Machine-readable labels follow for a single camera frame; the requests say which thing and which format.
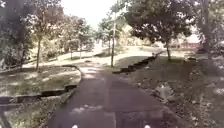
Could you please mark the sunlit grass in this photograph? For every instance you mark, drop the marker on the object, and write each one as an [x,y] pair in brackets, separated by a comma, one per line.
[100,57]

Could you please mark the thin pole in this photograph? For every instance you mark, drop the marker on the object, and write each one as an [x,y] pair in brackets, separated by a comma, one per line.
[113,43]

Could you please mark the stepped concrete drain channel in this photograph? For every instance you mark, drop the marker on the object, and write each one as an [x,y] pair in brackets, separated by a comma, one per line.
[133,67]

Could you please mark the grey paved path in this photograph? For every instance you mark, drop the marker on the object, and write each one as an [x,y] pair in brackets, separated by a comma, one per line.
[100,100]

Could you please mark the row of trees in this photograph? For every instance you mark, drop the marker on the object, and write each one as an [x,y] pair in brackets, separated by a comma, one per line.
[80,36]

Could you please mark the broad-crowned tree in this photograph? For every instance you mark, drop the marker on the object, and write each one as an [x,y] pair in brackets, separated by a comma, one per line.
[167,50]

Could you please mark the robot's own part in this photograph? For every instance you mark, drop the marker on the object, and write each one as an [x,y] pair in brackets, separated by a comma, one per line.
[74,126]
[147,126]

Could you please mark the slender tree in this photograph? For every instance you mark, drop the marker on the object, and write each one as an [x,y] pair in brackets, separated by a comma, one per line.
[38,55]

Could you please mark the patchy grass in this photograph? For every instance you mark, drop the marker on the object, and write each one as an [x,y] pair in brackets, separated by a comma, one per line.
[33,80]

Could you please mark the tall dark tree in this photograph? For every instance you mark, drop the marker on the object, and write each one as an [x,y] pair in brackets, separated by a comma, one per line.
[206,33]

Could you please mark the wood of trees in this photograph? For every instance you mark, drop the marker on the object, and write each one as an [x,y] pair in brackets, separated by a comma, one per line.
[11,40]

